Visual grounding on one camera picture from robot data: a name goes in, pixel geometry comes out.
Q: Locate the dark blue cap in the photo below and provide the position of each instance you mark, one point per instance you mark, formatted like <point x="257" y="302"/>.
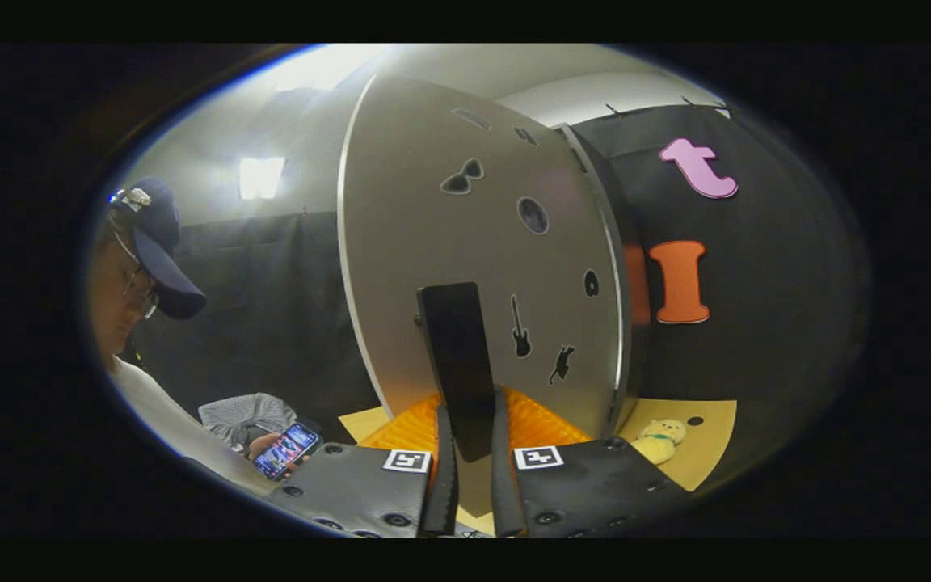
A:
<point x="166" y="267"/>

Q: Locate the grey cabinet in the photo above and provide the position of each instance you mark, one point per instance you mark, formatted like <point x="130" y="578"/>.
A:
<point x="634" y="364"/>

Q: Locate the black backdrop cloth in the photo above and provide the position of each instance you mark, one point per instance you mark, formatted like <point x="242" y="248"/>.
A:
<point x="773" y="323"/>

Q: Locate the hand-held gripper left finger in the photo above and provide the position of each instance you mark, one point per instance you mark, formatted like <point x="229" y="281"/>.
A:
<point x="443" y="485"/>

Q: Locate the white cabinet door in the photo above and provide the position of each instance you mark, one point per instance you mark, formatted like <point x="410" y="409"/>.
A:
<point x="401" y="242"/>

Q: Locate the smartphone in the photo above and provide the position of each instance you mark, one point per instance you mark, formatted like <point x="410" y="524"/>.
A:
<point x="288" y="450"/>

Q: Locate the eyeglasses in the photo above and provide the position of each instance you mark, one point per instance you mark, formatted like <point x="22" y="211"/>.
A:
<point x="142" y="295"/>

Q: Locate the yellow plush toy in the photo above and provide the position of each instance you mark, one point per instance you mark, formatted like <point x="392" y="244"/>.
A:
<point x="659" y="440"/>

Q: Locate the grey striped cloth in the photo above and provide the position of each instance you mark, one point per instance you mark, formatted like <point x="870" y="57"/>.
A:
<point x="243" y="412"/>

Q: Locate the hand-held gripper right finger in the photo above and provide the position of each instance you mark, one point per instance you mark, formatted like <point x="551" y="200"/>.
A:
<point x="504" y="493"/>

